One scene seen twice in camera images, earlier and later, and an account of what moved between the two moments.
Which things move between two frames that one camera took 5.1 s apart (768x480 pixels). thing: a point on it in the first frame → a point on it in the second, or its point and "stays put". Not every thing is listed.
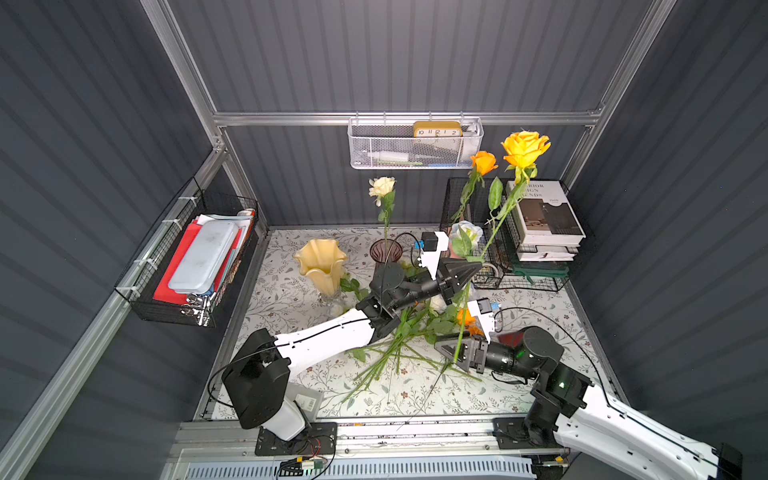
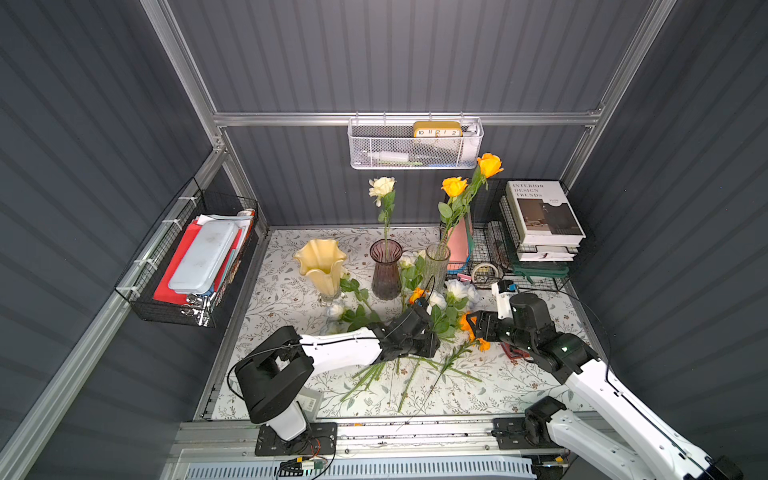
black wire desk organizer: x=486 y=202 stays put
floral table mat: x=410 y=283 stays put
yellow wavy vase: x=321 y=260 stays put
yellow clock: x=437 y=129 stays put
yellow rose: x=523 y=149 → x=453 y=187
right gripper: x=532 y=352 → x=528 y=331
